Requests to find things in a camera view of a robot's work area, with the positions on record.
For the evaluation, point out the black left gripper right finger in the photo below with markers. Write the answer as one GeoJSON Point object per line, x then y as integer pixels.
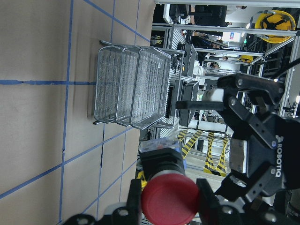
{"type": "Point", "coordinates": [209, 208]}

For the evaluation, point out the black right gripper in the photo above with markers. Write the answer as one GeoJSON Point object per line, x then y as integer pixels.
{"type": "Point", "coordinates": [265, 147]}

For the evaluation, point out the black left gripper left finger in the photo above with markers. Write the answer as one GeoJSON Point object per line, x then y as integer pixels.
{"type": "Point", "coordinates": [133, 205]}

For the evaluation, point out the red emergency stop button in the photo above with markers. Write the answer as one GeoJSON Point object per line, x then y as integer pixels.
{"type": "Point", "coordinates": [169, 197]}

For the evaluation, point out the yellow hard hat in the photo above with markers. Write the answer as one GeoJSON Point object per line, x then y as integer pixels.
{"type": "Point", "coordinates": [275, 20]}

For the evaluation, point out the silver wire mesh shelf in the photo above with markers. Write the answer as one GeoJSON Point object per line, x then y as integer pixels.
{"type": "Point", "coordinates": [132, 85]}

